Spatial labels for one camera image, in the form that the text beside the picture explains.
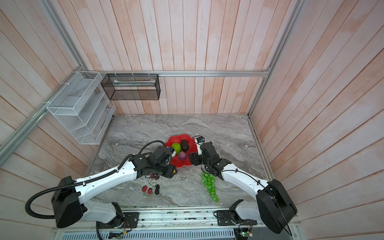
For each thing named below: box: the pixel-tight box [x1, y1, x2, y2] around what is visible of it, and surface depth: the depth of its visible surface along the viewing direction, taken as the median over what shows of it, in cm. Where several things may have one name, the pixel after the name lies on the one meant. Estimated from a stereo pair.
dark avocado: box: [181, 139, 189, 152], surface depth 99 cm
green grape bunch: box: [201, 172, 219, 202], surface depth 83 cm
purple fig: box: [178, 151, 187, 161], surface depth 94 cm
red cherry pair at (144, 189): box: [142, 185, 153, 194], surface depth 84 cm
